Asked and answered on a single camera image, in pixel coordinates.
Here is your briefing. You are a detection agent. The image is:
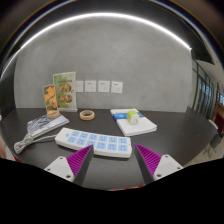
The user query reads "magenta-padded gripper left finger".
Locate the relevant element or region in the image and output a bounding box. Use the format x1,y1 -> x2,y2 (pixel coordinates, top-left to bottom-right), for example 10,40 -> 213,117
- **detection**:
43,144 -> 95,187

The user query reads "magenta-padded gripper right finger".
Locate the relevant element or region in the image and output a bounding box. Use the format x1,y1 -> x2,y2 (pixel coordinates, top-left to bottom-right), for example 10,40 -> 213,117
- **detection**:
133,143 -> 184,185

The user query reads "green and white charger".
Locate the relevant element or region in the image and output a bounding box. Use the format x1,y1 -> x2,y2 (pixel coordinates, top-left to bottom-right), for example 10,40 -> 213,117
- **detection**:
126,110 -> 141,126

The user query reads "white and blue booklet stack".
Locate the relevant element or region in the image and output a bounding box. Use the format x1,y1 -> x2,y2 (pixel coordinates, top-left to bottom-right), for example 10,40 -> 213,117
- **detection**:
110,107 -> 158,137

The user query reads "beige tape roll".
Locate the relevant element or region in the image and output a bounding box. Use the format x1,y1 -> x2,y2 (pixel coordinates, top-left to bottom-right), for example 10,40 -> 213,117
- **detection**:
79,109 -> 96,121

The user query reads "grey printed magazine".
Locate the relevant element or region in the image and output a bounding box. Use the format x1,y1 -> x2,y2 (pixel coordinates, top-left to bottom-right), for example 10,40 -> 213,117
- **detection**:
26,114 -> 70,139

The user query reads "black chair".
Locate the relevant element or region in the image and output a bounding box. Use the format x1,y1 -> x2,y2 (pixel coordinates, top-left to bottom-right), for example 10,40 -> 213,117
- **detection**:
203,132 -> 224,158

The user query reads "small orange sign, wooden base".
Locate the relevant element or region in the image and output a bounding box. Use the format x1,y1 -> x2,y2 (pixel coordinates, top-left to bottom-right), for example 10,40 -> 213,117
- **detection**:
42,83 -> 61,120

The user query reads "large green menu sign stand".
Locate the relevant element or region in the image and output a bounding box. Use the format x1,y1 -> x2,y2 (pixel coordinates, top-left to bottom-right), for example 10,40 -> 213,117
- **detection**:
52,71 -> 79,113

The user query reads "curved ceiling light strip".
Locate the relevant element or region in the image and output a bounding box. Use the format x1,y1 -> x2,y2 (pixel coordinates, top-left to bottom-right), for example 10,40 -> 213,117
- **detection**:
0,12 -> 193,81

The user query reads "white wall switch plate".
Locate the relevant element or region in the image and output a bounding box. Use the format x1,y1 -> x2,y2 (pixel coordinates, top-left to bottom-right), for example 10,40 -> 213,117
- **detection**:
75,80 -> 84,93

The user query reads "white wall socket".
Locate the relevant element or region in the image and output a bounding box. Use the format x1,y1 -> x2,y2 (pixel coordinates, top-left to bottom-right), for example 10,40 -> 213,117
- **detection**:
97,80 -> 111,94
110,80 -> 124,94
84,79 -> 97,93

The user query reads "glass window wall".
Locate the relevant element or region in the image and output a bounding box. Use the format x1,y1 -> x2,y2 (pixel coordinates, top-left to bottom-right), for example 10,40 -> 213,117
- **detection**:
191,59 -> 224,128

